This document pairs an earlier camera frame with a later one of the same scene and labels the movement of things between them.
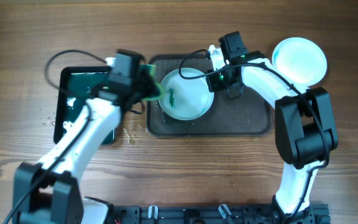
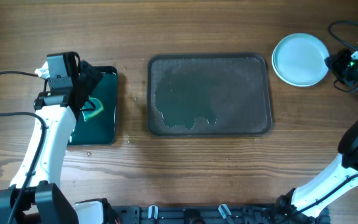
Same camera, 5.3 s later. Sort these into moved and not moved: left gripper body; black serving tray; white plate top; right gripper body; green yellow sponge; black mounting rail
Moved: right gripper body; left gripper body; green yellow sponge
Not moved: black serving tray; white plate top; black mounting rail
